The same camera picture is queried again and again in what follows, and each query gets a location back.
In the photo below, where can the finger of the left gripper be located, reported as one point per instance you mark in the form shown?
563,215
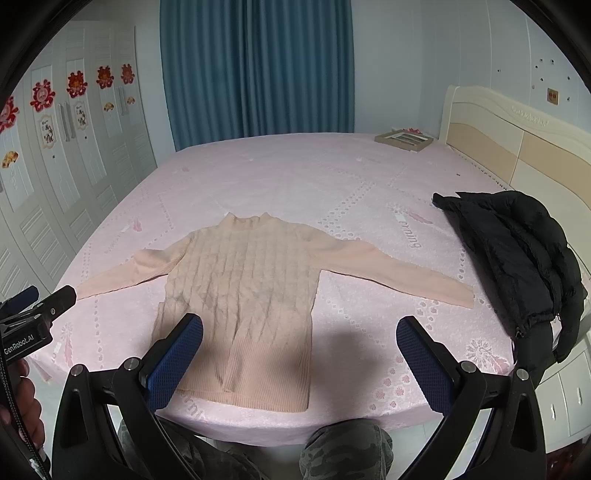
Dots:
57,303
22,300

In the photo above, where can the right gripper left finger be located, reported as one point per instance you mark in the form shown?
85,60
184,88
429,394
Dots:
85,442

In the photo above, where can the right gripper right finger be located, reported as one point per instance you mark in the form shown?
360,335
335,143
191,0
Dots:
512,445

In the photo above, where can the beige knit sweater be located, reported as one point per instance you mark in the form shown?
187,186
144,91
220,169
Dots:
253,282

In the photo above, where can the person's left hand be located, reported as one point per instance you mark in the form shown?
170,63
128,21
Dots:
29,406

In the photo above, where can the white bedside cabinet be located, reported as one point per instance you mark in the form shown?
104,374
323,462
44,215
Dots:
564,394

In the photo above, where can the camouflage trouser legs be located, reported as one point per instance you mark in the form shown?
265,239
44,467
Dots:
353,449

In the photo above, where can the white wardrobe with red decals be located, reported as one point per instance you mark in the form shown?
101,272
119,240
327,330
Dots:
74,144

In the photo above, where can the black puffer jacket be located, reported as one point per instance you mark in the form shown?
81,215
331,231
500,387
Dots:
536,275

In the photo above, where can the teal window curtain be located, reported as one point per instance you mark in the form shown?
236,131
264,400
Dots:
236,69

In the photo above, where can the cream wooden headboard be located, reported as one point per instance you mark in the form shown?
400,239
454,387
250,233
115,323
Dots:
528,150

